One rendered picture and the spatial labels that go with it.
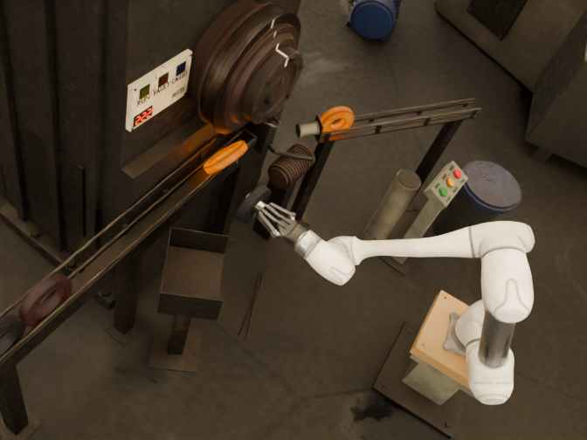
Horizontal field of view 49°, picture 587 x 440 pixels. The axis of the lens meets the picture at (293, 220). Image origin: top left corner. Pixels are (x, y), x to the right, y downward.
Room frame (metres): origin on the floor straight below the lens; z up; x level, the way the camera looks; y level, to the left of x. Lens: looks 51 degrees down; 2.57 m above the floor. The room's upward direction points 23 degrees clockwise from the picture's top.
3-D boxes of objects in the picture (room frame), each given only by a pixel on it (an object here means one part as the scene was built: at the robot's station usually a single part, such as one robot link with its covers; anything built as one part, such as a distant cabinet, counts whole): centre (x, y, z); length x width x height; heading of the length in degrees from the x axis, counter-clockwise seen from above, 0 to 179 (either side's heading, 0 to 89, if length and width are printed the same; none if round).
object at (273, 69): (1.68, 0.24, 1.11); 0.28 x 0.06 x 0.28; 162
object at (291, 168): (1.99, 0.10, 0.27); 0.22 x 0.13 x 0.53; 162
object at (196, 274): (1.17, 0.25, 0.36); 0.26 x 0.20 x 0.72; 17
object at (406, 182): (2.15, -0.41, 0.26); 0.12 x 0.12 x 0.52
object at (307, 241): (1.34, -0.07, 0.83); 0.09 x 0.06 x 0.09; 162
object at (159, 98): (1.42, 0.54, 1.15); 0.26 x 0.02 x 0.18; 162
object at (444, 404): (1.53, -0.84, 0.16); 0.40 x 0.40 x 0.31; 79
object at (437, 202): (2.14, -0.58, 0.31); 0.24 x 0.16 x 0.62; 162
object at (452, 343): (1.55, -0.84, 0.44); 0.22 x 0.18 x 0.06; 178
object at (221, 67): (1.71, 0.33, 1.11); 0.47 x 0.06 x 0.47; 162
